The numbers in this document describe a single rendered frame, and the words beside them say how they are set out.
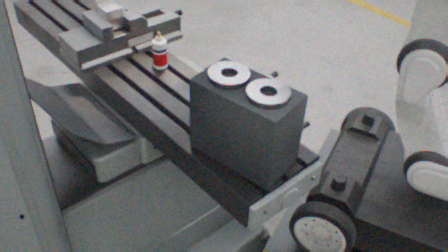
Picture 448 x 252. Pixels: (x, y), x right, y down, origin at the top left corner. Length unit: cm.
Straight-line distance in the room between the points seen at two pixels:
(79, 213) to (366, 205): 83
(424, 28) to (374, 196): 54
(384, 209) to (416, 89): 40
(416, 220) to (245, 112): 76
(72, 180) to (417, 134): 97
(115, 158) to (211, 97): 41
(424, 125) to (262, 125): 63
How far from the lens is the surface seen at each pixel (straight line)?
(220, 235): 186
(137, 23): 145
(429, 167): 149
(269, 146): 96
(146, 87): 133
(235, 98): 97
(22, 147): 108
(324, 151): 193
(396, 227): 151
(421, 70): 131
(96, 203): 136
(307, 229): 154
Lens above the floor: 167
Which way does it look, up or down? 39 degrees down
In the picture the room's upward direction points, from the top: 2 degrees clockwise
